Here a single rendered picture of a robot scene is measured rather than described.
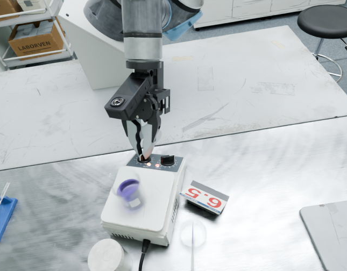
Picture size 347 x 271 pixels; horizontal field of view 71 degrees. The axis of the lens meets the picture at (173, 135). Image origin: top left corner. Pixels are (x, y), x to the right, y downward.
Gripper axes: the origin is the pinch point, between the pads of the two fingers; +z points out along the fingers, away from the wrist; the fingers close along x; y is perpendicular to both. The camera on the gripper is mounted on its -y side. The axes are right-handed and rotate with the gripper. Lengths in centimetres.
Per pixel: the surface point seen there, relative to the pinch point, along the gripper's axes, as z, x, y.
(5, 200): 11.3, 27.2, -16.3
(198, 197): 6.8, -14.1, 0.0
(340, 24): -33, -45, 134
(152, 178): 1.6, -6.1, -5.2
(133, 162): 1.9, 1.6, -1.1
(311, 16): -37, -29, 139
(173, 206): 5.9, -11.2, -6.1
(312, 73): -15, -32, 48
